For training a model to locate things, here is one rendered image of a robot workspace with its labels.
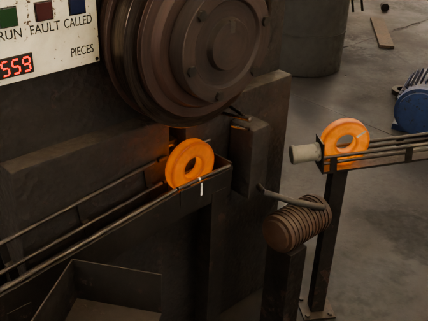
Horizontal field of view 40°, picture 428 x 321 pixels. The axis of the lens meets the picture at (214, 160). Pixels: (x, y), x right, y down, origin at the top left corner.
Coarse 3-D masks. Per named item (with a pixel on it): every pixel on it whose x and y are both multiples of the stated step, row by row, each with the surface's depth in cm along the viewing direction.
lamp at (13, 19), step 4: (8, 8) 116; (12, 8) 117; (0, 12) 115; (4, 12) 116; (8, 12) 116; (12, 12) 117; (0, 16) 116; (4, 16) 116; (8, 16) 117; (12, 16) 117; (16, 16) 118; (0, 20) 116; (4, 20) 117; (8, 20) 117; (12, 20) 118; (16, 20) 118; (0, 24) 117; (4, 24) 117; (8, 24) 117; (12, 24) 118; (16, 24) 119
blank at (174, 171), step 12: (180, 144) 156; (192, 144) 155; (204, 144) 158; (180, 156) 154; (192, 156) 157; (204, 156) 160; (168, 168) 155; (180, 168) 155; (204, 168) 162; (168, 180) 157; (180, 180) 157
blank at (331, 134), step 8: (336, 120) 180; (344, 120) 178; (352, 120) 179; (328, 128) 180; (336, 128) 178; (344, 128) 178; (352, 128) 179; (360, 128) 179; (328, 136) 179; (336, 136) 179; (360, 136) 181; (368, 136) 181; (328, 144) 180; (352, 144) 184; (360, 144) 182; (368, 144) 183; (328, 152) 182; (336, 152) 182; (344, 152) 183
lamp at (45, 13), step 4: (36, 4) 120; (40, 4) 121; (44, 4) 121; (48, 4) 122; (36, 8) 120; (40, 8) 121; (44, 8) 121; (48, 8) 122; (36, 12) 121; (40, 12) 121; (44, 12) 122; (48, 12) 122; (36, 16) 121; (40, 16) 122; (44, 16) 122; (48, 16) 123; (52, 16) 123
